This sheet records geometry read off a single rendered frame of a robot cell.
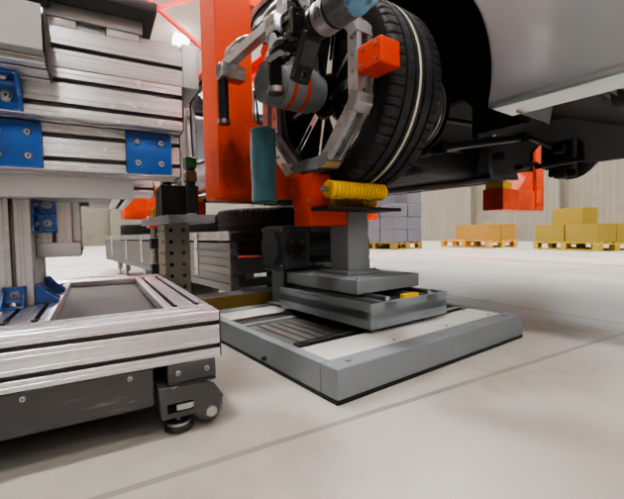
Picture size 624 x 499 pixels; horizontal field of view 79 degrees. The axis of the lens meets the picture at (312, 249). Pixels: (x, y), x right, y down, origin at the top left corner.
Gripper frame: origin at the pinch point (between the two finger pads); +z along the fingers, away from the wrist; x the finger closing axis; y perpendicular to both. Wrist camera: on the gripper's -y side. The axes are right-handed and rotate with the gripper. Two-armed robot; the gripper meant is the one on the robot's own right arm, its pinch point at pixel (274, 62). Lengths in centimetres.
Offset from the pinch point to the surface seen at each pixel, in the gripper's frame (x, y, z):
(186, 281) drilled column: 3, -65, 69
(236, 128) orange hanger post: -15, -2, 56
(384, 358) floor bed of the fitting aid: -12, -76, -27
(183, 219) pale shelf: 9, -40, 49
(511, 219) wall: -1124, -13, 481
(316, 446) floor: 15, -83, -36
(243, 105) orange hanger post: -19, 8, 56
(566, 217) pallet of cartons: -711, -25, 186
